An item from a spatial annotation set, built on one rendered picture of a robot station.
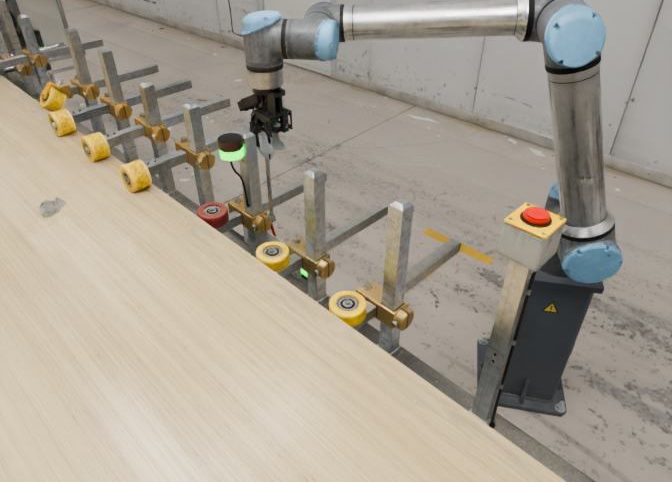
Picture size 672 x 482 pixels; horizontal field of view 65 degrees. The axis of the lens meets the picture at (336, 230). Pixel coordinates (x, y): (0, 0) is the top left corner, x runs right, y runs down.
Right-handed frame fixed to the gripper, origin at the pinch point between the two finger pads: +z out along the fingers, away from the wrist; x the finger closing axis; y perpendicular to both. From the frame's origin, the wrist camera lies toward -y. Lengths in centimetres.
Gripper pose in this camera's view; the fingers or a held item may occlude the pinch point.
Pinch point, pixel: (267, 154)
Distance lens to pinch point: 146.4
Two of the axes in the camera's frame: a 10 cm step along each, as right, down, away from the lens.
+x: 7.0, -4.2, 5.7
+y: 7.1, 4.1, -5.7
